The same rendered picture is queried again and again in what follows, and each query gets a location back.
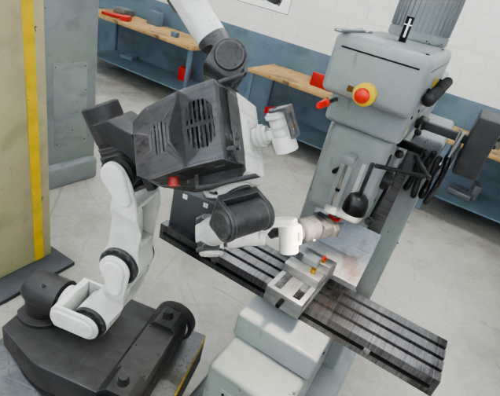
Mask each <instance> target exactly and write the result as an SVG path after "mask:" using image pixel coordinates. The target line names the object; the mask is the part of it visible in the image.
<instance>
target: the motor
mask: <svg viewBox="0 0 500 396"><path fill-rule="evenodd" d="M465 2H466V0H399V3H398V5H397V7H396V10H395V13H394V16H393V18H392V24H390V26H389V29H388V33H389V34H392V35H395V36H398V37H399V36H400V34H401V32H402V29H403V26H404V24H405V22H406V18H407V16H409V17H415V19H414V22H413V24H412V27H411V29H410V33H409V34H408V37H407V39H408V40H411V41H414V42H419V43H422V44H425V45H429V46H435V47H440V48H444V47H447V43H448V42H449V38H450V36H451V34H452V32H453V30H454V27H455V25H456V23H457V21H458V18H459V16H460V14H461V11H462V9H463V7H464V4H465Z"/></svg>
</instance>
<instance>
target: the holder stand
mask: <svg viewBox="0 0 500 396"><path fill-rule="evenodd" d="M218 195H219V194H218V192H217V191H215V192H209V191H202V192H200V191H182V190H177V189H174V192H173V198H172V204H171V214H170V220H169V223H171V224H173V225H175V226H177V227H180V228H182V229H184V230H186V231H189V232H191V233H193V234H195V226H196V218H197V217H199V216H201V215H203V214H210V215H211V214H212V212H213V208H214V206H215V201H216V199H217V196H218Z"/></svg>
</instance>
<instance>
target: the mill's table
mask: <svg viewBox="0 0 500 396"><path fill-rule="evenodd" d="M159 238H161V239H162V240H165V241H166V242H168V243H169V244H171V245H173V246H175V247H176V248H178V249H179V250H181V251H184V252H185V253H186V254H188V255H190V256H192V257H193V258H195V259H197V260H198V261H200V262H202V263H203V264H205V265H206V266H209V267H211V268H212V269H214V270H215V271H217V272H219V273H221V274H222V275H224V276H225V277H228V278H229V279H231V280H232V281H234V282H236V283H238V284H239V285H241V286H242V287H244V288H247V289H248V290H249V291H251V292H253V293H255V294H257V295H258V296H260V297H261V298H263V297H264V294H265V291H266V288H267V285H268V284H269V283H270V282H271V281H272V280H273V279H274V278H275V277H276V276H277V275H278V274H279V273H280V272H281V271H282V269H283V266H284V264H285V262H286V261H287V260H288V259H289V258H290V257H288V256H287V255H282V254H280V253H279V251H277V250H275V249H273V248H272V247H270V246H268V245H263V246H245V247H235V248H227V247H225V248H224V250H223V255H221V256H218V257H202V256H200V255H199V253H198V252H196V248H197V243H196V235H195V234H193V233H191V232H189V231H186V230H184V229H182V228H180V227H177V226H176V225H173V224H171V223H169V221H168V220H166V221H164V222H162V223H161V224H160V235H159ZM298 319H299V320H301V321H302V322H304V323H306V324H307V325H310V326H311V327H312V328H314V329H316V330H318V331H320V332H321V333H323V334H324V335H326V336H328V337H329V338H331V339H333V340H335V341H337V342H338V343H340V344H342V345H343V346H345V347H346V348H348V349H350V350H352V351H354V352H355V353H357V354H359V355H360V356H362V357H364V358H365V359H367V360H369V361H371V362H373V363H374V364H375V365H378V366H379V367H381V368H382V369H384V370H386V371H388V372H390V373H391V374H392V375H394V376H396V377H398V378H400V379H401V380H403V381H405V382H406V383H408V384H409V385H411V386H413V387H415V388H417V389H418V390H420V391H422V392H424V393H425V394H427V395H428V396H432V394H433V392H434V391H435V389H436V388H437V387H438V386H439V384H440V382H441V377H442V373H441V372H442V371H443V364H444V361H443V360H444V359H445V354H446V351H445V349H446V348H447V340H445V339H443V338H441V337H439V336H438V335H436V334H434V333H432V332H430V331H428V330H426V329H425V328H422V327H421V326H419V325H417V324H415V323H413V322H412V321H409V320H407V319H406V318H404V317H401V316H400V315H398V314H397V313H394V312H392V311H390V310H388V309H387V308H385V307H383V306H381V305H379V304H377V303H375V302H374V301H372V300H370V299H368V298H366V297H364V296H362V295H360V294H359V293H357V292H355V291H352V290H351V289H349V288H347V287H345V286H343V285H342V284H339V283H337V282H336V281H334V280H332V279H330V278H329V280H328V281H327V282H326V284H325V285H324V286H323V288H322V289H321V290H320V292H319V293H318V294H317V295H316V296H315V297H314V299H313V300H312V301H311V303H310V304H309V305H308V306H307V308H306V309H305V310H304V312H302V313H301V315H300V316H299V318H298Z"/></svg>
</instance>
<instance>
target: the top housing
mask: <svg viewBox="0 0 500 396"><path fill-rule="evenodd" d="M398 40H399V37H398V36H395V35H392V34H389V33H388V32H385V31H373V33H372V34H366V33H345V32H341V33H340V34H338V36H337V37H336V41H335V44H334V47H333V51H332V54H331V57H330V60H329V64H328V67H327V70H326V73H325V78H324V80H323V87H324V89H325V90H327V91H329V92H331V93H334V94H338V95H340V96H343V97H346V98H349V99H352V100H354V99H353V91H354V89H355V87H356V86H357V85H359V84H361V83H371V84H373V85H374V86H375V87H376V89H377V98H376V100H375V101H374V102H373V103H372V104H370V105H369V106H371V107H374V108H378V109H380V110H383V111H385V112H389V113H391V114H394V115H397V116H400V117H403V118H408V117H410V116H412V115H413V114H414V113H415V112H416V111H417V110H418V109H419V108H420V107H421V106H422V105H423V104H422V102H421V99H422V97H423V96H424V95H425V94H426V92H427V90H428V88H433V87H434V86H435V85H436V84H438V82H439V80H440V79H441V78H442V77H443V74H444V72H445V71H446V68H447V65H448V64H449V62H450V59H451V51H449V50H448V49H444V48H440V47H435V46H429V45H425V44H422V43H419V42H414V41H411V40H408V39H407V40H406V43H404V42H399V41H398ZM348 85H350V86H353V87H354V88H353V90H352V93H351V92H349V91H347V87H348Z"/></svg>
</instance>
